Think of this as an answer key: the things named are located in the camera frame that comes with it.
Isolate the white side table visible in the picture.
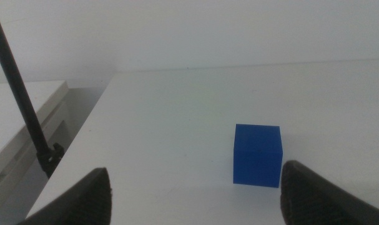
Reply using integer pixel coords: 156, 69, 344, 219
0, 80, 70, 201

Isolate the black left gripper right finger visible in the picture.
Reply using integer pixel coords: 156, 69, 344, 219
280, 160, 379, 225

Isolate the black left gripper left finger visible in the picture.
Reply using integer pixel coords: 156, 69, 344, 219
16, 167, 112, 225

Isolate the black clamped stand pole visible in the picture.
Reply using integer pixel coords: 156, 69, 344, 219
0, 0, 66, 179

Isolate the blue cube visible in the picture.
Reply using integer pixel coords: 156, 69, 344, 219
232, 123, 283, 189

